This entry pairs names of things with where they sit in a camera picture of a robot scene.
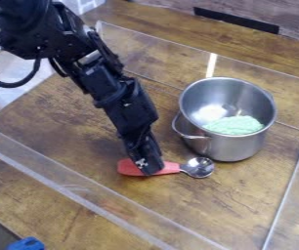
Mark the black strip on table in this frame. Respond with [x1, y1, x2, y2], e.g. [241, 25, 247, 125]
[193, 7, 279, 34]

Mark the blue object at corner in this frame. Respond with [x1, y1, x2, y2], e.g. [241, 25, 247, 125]
[5, 236, 45, 250]

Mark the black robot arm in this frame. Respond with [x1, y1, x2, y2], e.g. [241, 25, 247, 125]
[0, 0, 164, 176]

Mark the stainless steel pot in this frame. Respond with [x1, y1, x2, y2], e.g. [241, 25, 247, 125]
[172, 77, 276, 162]

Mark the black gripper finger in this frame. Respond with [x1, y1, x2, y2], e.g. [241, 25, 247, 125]
[128, 136, 164, 176]

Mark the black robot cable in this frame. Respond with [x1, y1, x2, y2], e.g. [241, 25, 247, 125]
[0, 55, 44, 89]

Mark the pink handled metal spoon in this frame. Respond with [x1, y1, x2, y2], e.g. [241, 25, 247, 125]
[117, 157, 215, 179]

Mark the green food lump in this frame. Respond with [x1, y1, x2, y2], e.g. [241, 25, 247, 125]
[204, 115, 265, 135]

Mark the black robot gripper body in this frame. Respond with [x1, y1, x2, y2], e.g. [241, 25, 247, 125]
[93, 78, 158, 151]

